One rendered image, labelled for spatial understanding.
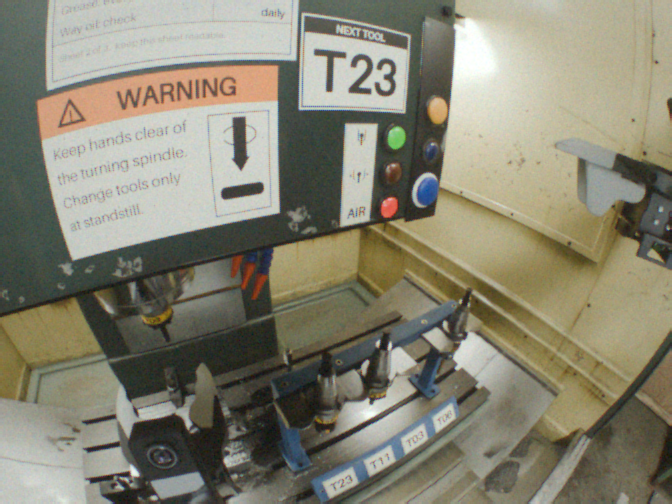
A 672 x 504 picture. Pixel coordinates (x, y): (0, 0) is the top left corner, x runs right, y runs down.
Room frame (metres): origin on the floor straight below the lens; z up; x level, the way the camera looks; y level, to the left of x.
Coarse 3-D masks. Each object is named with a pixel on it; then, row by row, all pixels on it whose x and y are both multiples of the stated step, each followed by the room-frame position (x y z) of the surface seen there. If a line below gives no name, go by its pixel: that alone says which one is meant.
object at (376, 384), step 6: (366, 360) 0.37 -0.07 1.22; (366, 366) 0.36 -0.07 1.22; (366, 372) 0.34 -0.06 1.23; (366, 378) 0.33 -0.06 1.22; (372, 378) 0.33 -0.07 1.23; (390, 378) 0.33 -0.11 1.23; (372, 384) 0.32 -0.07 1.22; (378, 384) 0.32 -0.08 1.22; (384, 384) 0.33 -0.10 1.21; (390, 384) 0.33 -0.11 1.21; (372, 390) 0.32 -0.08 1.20; (378, 390) 0.32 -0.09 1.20
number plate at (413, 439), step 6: (420, 426) 0.37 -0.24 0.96; (414, 432) 0.35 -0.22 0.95; (420, 432) 0.35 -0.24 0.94; (402, 438) 0.33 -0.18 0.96; (408, 438) 0.34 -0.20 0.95; (414, 438) 0.34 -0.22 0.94; (420, 438) 0.34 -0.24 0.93; (426, 438) 0.35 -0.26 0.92; (402, 444) 0.32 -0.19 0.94; (408, 444) 0.32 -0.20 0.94; (414, 444) 0.33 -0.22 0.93; (408, 450) 0.31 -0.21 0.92
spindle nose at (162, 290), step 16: (176, 272) 0.28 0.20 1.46; (192, 272) 0.32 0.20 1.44; (112, 288) 0.22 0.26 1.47; (128, 288) 0.23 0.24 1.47; (144, 288) 0.24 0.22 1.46; (160, 288) 0.25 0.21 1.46; (176, 288) 0.28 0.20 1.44; (112, 304) 0.22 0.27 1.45; (128, 304) 0.23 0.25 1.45; (144, 304) 0.24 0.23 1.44; (160, 304) 0.25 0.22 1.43
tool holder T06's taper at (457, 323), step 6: (456, 306) 0.47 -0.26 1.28; (462, 306) 0.45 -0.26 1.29; (468, 306) 0.45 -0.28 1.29; (456, 312) 0.46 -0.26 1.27; (462, 312) 0.45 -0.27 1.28; (468, 312) 0.45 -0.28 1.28; (450, 318) 0.47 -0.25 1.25; (456, 318) 0.45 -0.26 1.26; (462, 318) 0.45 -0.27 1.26; (450, 324) 0.46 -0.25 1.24; (456, 324) 0.45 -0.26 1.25; (462, 324) 0.45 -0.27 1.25; (450, 330) 0.45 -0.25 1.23; (456, 330) 0.44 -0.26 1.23; (462, 330) 0.44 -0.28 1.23
